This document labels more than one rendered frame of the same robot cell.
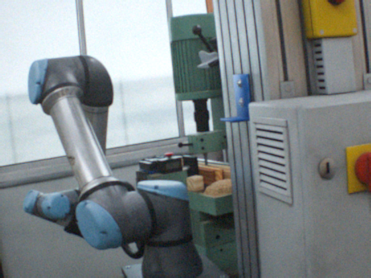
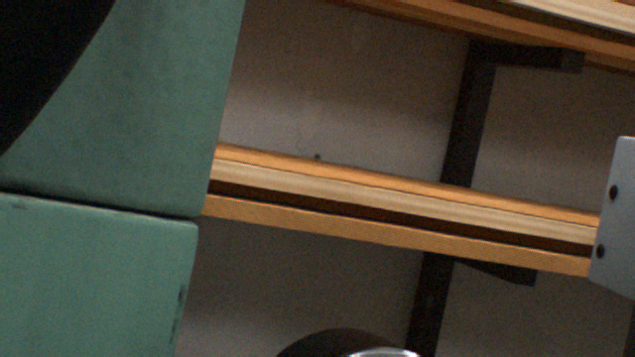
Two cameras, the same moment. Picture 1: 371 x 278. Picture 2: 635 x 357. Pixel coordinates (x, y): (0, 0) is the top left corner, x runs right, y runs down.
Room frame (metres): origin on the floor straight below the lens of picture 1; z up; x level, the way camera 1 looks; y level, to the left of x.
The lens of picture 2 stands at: (1.73, 0.37, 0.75)
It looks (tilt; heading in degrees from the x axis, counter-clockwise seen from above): 3 degrees down; 276
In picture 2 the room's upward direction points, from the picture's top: 12 degrees clockwise
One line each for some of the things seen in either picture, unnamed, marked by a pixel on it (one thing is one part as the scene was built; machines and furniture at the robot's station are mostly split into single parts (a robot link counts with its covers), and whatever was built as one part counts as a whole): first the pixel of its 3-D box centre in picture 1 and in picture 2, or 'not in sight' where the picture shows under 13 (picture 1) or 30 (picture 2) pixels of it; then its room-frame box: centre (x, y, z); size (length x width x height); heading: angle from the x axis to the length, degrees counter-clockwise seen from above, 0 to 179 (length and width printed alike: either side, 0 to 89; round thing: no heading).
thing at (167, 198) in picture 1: (161, 208); not in sight; (1.29, 0.08, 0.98); 0.13 x 0.12 x 0.14; 124
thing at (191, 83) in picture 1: (195, 57); not in sight; (2.07, -0.05, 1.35); 0.18 x 0.18 x 0.31
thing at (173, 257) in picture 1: (170, 253); not in sight; (1.29, 0.07, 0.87); 0.15 x 0.15 x 0.10
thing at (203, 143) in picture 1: (209, 143); not in sight; (2.08, -0.07, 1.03); 0.14 x 0.07 x 0.09; 119
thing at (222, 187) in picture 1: (225, 185); not in sight; (1.81, -0.10, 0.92); 0.14 x 0.09 x 0.04; 119
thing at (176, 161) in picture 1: (159, 163); not in sight; (1.96, 0.11, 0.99); 0.13 x 0.11 x 0.06; 29
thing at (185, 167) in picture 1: (183, 169); not in sight; (2.02, 0.03, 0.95); 0.09 x 0.07 x 0.09; 29
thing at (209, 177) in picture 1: (199, 175); not in sight; (2.01, -0.02, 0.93); 0.20 x 0.02 x 0.05; 29
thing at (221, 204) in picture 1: (184, 191); not in sight; (2.01, 0.04, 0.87); 0.61 x 0.30 x 0.06; 29
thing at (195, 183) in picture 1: (195, 183); not in sight; (1.88, 0.00, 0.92); 0.04 x 0.04 x 0.04; 42
